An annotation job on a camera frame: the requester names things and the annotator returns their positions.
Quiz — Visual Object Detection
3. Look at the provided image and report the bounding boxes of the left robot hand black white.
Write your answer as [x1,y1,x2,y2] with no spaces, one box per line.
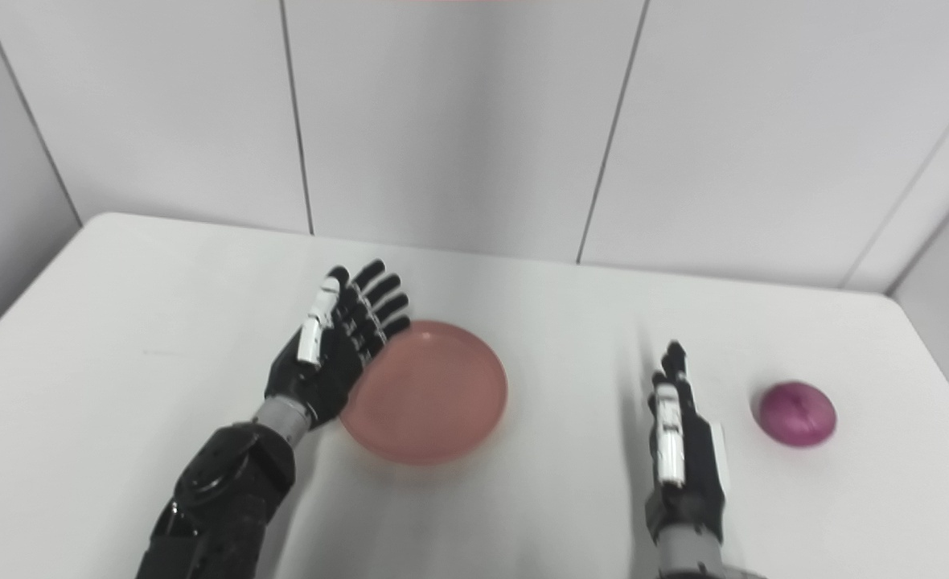
[264,258,413,430]

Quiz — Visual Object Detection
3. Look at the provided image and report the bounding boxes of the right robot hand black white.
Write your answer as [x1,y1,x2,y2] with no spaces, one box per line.
[645,340,730,548]

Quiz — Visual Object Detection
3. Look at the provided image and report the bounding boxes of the pink plate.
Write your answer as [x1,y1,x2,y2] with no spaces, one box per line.
[338,319,510,466]

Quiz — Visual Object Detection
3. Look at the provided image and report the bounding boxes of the purple red onion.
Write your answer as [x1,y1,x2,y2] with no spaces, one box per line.
[758,381,838,448]

